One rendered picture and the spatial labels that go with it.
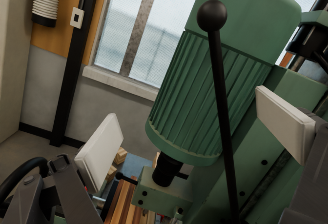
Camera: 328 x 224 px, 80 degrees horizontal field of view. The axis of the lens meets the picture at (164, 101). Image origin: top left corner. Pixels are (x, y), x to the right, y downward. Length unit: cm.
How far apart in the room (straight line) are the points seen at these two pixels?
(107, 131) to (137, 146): 188
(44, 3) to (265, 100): 162
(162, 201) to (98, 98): 148
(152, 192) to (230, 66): 33
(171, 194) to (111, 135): 35
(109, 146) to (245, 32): 24
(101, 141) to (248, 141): 29
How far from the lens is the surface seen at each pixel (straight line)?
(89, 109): 196
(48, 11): 171
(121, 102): 185
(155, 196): 52
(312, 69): 47
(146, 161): 83
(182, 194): 53
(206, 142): 37
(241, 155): 41
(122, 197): 59
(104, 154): 16
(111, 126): 18
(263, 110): 18
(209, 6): 24
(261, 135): 40
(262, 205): 48
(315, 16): 42
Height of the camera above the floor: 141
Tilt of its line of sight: 20 degrees down
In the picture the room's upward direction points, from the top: 23 degrees clockwise
